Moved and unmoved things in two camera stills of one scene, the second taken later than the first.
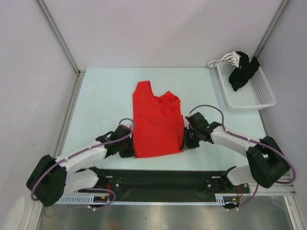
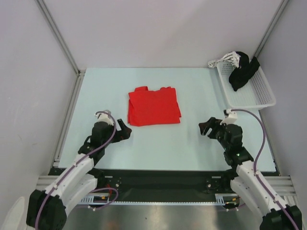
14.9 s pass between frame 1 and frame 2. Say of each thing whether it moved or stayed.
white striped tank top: stayed
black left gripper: moved
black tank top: stayed
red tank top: moved
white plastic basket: stayed
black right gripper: moved
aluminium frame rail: stayed
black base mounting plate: stayed
